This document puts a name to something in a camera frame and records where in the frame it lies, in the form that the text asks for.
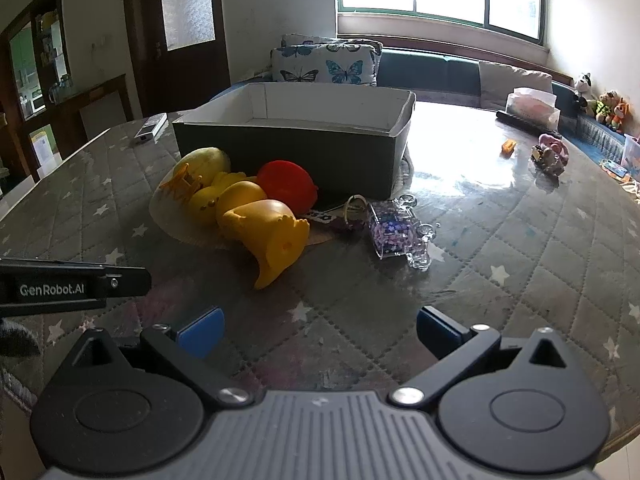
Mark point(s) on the grey star quilted tablecloth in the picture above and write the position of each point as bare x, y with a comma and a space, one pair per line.
100, 210

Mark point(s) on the dark wooden cabinet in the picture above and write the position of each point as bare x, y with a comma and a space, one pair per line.
15, 135

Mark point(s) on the yellow hair claw clip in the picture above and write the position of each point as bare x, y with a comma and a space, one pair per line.
179, 183

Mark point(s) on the person's left hand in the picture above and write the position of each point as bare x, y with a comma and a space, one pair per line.
15, 339

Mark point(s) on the clear storage box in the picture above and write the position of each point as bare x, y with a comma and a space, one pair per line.
632, 157

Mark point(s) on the dark wooden side table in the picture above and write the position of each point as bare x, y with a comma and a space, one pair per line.
100, 87

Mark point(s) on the pink toy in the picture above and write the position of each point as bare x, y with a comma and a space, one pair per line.
556, 147

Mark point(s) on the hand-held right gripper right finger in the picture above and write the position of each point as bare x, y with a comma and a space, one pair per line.
435, 330

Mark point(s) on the grey cushion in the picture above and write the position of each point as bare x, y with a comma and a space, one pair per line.
510, 82

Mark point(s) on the blue patterned box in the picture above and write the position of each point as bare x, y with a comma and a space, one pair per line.
597, 135

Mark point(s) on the orange plush toy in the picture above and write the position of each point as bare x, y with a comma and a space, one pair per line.
619, 115

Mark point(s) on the colourful booklet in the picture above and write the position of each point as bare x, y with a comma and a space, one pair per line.
614, 169

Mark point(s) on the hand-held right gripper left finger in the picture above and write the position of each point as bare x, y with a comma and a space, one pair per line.
200, 332

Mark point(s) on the large butterfly pillow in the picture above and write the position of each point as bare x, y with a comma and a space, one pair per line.
320, 65

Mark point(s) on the small orange toy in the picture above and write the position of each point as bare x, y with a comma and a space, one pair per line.
509, 147

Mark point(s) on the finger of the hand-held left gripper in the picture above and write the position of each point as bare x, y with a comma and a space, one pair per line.
130, 282

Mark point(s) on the yellow mango toy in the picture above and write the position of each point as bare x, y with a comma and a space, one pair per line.
207, 159

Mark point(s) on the green yellow plush toy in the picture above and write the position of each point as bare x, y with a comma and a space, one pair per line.
602, 106

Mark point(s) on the tissue pack in plastic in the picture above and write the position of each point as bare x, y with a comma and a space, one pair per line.
532, 105

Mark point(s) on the black long remote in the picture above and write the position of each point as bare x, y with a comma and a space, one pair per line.
520, 121

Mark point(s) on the yellow rubber animal toy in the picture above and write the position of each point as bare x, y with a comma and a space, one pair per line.
265, 240

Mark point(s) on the round woven mat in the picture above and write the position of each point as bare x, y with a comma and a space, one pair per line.
170, 220

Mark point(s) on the red apple half toy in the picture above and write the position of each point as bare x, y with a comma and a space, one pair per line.
285, 182

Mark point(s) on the clear glitter toy car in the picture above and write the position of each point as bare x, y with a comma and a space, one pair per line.
392, 232

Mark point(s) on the black white plush toy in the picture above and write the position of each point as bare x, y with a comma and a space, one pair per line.
581, 89

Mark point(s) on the dark cardboard box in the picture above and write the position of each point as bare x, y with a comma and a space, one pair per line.
300, 160

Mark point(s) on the blue sofa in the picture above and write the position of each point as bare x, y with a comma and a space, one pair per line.
425, 71

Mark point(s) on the small butterfly pillow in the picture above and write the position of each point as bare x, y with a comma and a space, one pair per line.
300, 39

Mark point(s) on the black white sticker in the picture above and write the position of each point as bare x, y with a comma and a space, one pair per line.
320, 216

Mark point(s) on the dark wooden door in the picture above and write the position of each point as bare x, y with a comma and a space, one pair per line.
145, 35

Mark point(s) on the grey remote control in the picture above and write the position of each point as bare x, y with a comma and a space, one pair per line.
149, 130

